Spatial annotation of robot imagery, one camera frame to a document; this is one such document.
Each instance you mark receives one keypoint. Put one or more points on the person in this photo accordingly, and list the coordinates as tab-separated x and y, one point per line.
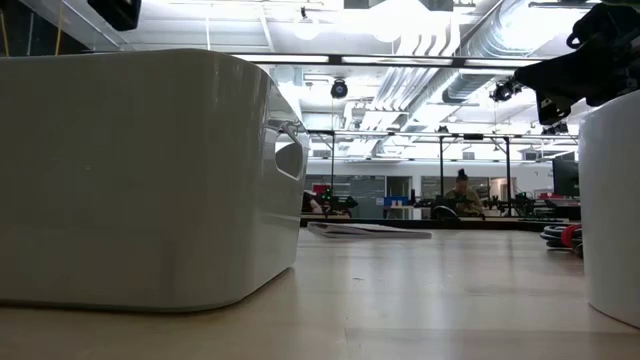
465	200

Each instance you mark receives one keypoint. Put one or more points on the green plant in white pot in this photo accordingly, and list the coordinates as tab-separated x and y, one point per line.
610	200

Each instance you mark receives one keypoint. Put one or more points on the background black robot arm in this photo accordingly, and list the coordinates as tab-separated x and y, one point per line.
522	204
337	202

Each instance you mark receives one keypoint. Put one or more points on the background black station frame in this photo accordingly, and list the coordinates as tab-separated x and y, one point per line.
441	170

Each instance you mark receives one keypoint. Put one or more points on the black office chair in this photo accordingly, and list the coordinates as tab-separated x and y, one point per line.
444	213

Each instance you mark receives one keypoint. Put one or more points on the black aluminium frame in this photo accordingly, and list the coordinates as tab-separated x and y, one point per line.
450	223

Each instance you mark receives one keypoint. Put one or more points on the black ceiling spotlight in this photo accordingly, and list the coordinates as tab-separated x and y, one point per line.
504	91

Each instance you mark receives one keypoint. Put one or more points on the black round hanging reel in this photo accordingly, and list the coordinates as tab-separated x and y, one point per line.
339	89

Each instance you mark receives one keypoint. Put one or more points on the blue box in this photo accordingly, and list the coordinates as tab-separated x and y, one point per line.
396	201

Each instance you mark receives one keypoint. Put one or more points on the black computer monitor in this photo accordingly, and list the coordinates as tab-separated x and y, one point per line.
565	177

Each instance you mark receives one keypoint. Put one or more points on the silver ventilation duct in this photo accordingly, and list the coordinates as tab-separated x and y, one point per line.
480	60

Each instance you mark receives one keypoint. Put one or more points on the thin flat rectangular board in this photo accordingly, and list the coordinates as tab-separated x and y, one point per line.
370	230

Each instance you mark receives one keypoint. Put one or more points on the black hanging box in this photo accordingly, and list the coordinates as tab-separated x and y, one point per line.
117	12

